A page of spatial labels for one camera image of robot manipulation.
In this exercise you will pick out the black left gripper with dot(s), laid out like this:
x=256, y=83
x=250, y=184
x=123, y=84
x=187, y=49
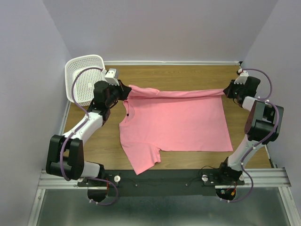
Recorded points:
x=123, y=90

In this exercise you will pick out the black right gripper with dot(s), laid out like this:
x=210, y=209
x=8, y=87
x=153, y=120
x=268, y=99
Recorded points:
x=227, y=91

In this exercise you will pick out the pink t-shirt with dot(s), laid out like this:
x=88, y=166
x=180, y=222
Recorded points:
x=172, y=121

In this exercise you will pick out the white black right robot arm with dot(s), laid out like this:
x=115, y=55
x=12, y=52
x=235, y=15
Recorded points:
x=262, y=126

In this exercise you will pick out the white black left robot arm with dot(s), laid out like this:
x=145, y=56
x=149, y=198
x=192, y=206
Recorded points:
x=66, y=152

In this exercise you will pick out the white table edge strip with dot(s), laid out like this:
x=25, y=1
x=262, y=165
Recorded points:
x=171, y=63

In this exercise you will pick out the white perforated plastic basket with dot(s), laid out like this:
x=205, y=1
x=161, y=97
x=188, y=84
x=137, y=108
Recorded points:
x=81, y=73

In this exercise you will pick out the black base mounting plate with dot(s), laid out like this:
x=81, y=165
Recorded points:
x=174, y=182

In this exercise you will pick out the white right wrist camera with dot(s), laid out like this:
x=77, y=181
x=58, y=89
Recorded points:
x=242, y=77

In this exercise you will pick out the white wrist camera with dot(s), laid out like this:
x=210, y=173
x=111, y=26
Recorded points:
x=242, y=77
x=111, y=77

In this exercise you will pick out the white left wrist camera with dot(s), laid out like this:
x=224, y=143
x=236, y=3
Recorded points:
x=111, y=77

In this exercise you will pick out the aluminium left side rail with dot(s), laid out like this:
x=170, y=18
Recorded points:
x=58, y=127

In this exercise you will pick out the aluminium rail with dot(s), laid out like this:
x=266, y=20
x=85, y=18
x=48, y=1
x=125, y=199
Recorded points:
x=274, y=177
x=58, y=127

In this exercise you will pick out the aluminium front rail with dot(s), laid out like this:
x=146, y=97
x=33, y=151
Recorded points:
x=274, y=177

